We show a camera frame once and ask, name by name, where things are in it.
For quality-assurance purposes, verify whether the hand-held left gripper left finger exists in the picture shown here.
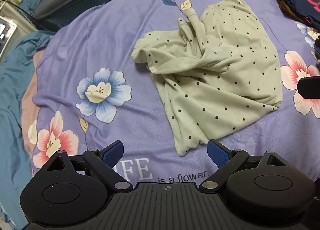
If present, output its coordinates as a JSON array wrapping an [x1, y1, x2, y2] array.
[[35, 141, 134, 193]]

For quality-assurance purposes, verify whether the pink sheet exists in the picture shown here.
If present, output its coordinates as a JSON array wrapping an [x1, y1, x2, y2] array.
[[21, 51, 47, 157]]

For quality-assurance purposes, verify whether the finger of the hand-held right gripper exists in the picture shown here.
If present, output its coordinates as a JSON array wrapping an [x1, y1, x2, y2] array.
[[297, 76, 320, 99]]

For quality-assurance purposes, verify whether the black cable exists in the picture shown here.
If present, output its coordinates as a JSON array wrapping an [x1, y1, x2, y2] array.
[[14, 4, 50, 32]]

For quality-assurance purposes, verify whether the blue duvet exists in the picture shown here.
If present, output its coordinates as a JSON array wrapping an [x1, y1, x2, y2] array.
[[0, 0, 63, 230]]

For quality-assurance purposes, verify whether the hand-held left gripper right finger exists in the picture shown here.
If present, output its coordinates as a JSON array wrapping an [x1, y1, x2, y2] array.
[[199, 139, 298, 192]]

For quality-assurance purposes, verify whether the pale green polka dot garment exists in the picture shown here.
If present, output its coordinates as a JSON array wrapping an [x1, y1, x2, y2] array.
[[131, 0, 283, 157]]

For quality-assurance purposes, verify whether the white appliance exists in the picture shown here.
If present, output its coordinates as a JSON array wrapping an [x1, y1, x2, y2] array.
[[0, 16, 18, 57]]

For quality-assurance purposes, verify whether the purple floral blanket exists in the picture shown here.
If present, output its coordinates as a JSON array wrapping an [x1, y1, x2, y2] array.
[[21, 0, 320, 185]]

